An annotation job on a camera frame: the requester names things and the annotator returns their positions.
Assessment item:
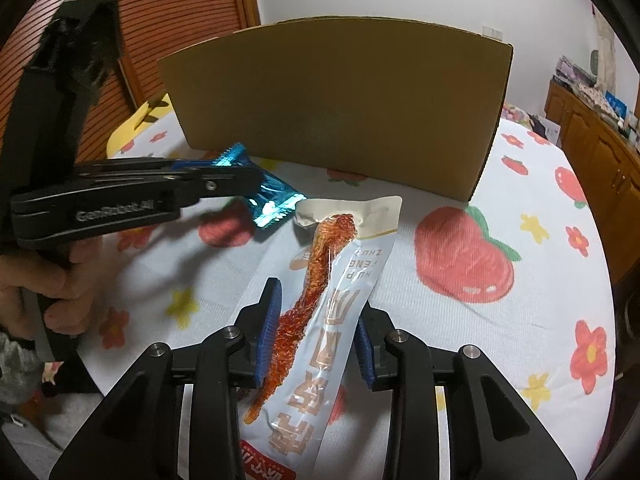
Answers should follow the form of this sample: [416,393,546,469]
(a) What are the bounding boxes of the white flower-print blanket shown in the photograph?
[40,105,617,480]

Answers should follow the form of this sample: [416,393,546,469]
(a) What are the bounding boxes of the wooden cabinet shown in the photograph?
[544,79,640,283]

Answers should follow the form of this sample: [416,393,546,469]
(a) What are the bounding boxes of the person's left hand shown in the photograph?
[0,236,104,342]

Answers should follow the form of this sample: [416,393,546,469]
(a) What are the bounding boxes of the wooden louvered door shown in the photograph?
[0,0,261,111]

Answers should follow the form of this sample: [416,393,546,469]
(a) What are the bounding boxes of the cream curtain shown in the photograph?
[592,6,619,89]

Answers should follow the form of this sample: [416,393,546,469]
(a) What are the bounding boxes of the white carton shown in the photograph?
[530,115,564,146]

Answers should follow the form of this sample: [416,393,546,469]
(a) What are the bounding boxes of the blue white packets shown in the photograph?
[604,90,629,122]

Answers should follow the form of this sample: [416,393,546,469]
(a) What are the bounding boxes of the purple patterned packets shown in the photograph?
[552,55,599,87]

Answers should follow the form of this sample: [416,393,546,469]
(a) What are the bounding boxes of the shiny blue snack packet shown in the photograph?
[210,141,309,230]

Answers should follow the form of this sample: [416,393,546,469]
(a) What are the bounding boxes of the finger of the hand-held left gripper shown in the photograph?
[75,156,225,181]
[162,165,264,209]

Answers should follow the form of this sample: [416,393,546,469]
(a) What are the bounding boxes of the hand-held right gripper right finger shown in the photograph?
[354,305,563,480]

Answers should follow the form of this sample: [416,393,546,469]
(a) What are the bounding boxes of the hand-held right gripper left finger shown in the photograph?
[49,276,285,480]

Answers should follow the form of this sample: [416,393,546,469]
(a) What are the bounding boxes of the white red-strip snack packet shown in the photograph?
[239,195,404,480]

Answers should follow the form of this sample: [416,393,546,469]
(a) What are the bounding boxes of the brown cardboard box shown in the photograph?
[156,16,515,204]

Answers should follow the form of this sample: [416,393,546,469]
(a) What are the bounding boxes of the person's grey clothing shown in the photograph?
[0,390,103,480]

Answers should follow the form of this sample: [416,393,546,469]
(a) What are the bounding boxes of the floral quilt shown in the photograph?
[500,102,532,125]

